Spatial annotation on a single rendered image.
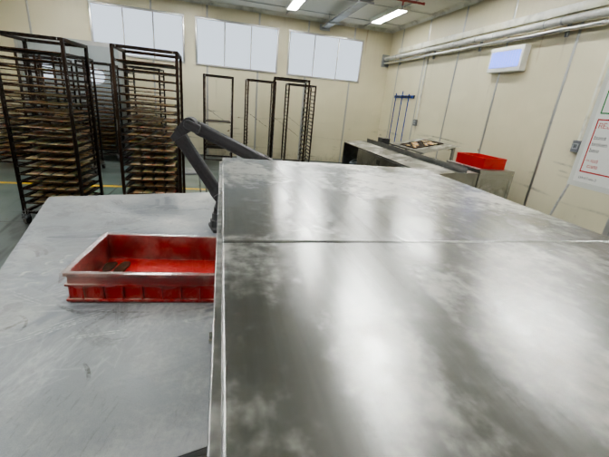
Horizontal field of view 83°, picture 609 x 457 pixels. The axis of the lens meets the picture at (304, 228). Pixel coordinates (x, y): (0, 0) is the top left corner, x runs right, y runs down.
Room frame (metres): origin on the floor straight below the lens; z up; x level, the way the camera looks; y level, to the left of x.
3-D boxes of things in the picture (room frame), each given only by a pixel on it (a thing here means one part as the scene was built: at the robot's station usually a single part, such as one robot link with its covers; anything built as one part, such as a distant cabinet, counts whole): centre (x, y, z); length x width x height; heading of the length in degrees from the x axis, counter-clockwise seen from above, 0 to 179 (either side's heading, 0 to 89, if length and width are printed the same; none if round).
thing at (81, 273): (1.06, 0.47, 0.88); 0.49 x 0.34 x 0.10; 100
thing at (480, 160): (4.61, -2.19, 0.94); 0.51 x 0.36 x 0.13; 18
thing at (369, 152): (5.48, -1.55, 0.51); 3.00 x 1.26 x 1.03; 14
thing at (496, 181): (4.61, -2.19, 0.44); 0.70 x 0.55 x 0.87; 14
